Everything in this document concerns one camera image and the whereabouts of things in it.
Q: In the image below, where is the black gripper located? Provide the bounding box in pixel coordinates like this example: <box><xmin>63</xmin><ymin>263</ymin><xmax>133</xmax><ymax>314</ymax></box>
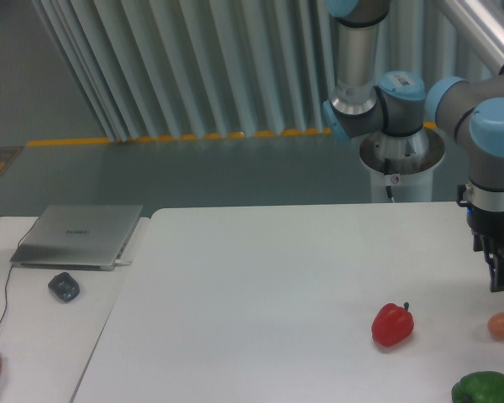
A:
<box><xmin>457</xmin><ymin>184</ymin><xmax>504</xmax><ymax>292</ymax></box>

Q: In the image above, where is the red bell pepper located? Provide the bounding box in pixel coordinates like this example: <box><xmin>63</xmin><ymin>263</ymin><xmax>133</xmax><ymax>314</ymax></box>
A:
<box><xmin>371</xmin><ymin>302</ymin><xmax>415</xmax><ymax>348</ymax></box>

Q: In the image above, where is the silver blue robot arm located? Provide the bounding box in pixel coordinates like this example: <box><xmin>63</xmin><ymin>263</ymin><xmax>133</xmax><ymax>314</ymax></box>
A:
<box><xmin>323</xmin><ymin>1</ymin><xmax>504</xmax><ymax>292</ymax></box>

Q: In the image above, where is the green bell pepper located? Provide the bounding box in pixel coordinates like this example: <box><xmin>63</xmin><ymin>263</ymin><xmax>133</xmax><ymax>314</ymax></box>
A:
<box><xmin>451</xmin><ymin>371</ymin><xmax>504</xmax><ymax>402</ymax></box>

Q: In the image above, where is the brown egg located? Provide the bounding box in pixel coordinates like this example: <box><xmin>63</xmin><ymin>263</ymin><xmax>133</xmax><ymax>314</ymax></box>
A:
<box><xmin>487</xmin><ymin>312</ymin><xmax>504</xmax><ymax>340</ymax></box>

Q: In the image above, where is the white usb plug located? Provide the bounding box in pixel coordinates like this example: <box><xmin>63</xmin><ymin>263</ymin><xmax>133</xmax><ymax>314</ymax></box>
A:
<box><xmin>114</xmin><ymin>259</ymin><xmax>132</xmax><ymax>267</ymax></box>

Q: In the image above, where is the white folding partition screen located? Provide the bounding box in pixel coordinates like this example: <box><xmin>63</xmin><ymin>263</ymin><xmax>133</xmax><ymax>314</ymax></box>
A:
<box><xmin>31</xmin><ymin>0</ymin><xmax>504</xmax><ymax>144</ymax></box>

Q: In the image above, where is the silver closed laptop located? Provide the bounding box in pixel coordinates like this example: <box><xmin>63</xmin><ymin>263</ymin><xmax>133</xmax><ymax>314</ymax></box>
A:
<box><xmin>10</xmin><ymin>205</ymin><xmax>142</xmax><ymax>270</ymax></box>

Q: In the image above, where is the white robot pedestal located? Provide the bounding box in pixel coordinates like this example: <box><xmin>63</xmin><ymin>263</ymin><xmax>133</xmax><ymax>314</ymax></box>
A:
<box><xmin>360</xmin><ymin>127</ymin><xmax>445</xmax><ymax>203</ymax></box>

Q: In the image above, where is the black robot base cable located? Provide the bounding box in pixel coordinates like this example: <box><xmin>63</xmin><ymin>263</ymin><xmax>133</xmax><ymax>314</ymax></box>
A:
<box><xmin>383</xmin><ymin>157</ymin><xmax>396</xmax><ymax>204</ymax></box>

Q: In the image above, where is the black mouse cable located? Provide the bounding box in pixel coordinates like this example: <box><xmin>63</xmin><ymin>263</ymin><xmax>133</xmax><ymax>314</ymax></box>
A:
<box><xmin>0</xmin><ymin>216</ymin><xmax>41</xmax><ymax>352</ymax></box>

